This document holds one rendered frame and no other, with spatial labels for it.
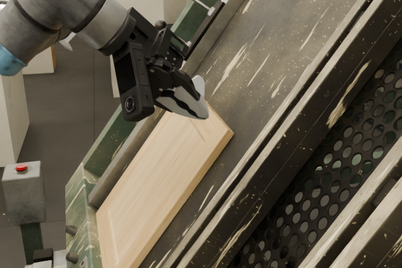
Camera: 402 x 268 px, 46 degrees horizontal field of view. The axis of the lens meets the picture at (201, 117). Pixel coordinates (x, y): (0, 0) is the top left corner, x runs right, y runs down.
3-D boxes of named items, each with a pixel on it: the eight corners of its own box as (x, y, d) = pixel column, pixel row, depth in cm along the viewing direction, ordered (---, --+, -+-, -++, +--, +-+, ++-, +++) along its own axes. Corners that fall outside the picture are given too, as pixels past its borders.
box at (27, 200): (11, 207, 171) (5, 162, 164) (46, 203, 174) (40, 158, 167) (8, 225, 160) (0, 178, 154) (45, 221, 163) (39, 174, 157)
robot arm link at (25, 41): (33, 67, 78) (76, 21, 75) (2, 87, 68) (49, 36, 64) (-4, 32, 76) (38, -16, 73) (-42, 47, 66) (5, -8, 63)
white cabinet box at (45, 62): (11, 66, 642) (3, 12, 616) (55, 64, 653) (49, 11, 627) (6, 75, 601) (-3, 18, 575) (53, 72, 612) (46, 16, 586)
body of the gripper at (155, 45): (193, 49, 77) (139, -1, 71) (181, 88, 72) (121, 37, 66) (163, 66, 82) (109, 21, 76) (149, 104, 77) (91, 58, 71)
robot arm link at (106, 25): (97, 18, 64) (64, 42, 69) (122, 39, 66) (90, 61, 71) (114, -16, 68) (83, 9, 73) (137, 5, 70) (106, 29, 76)
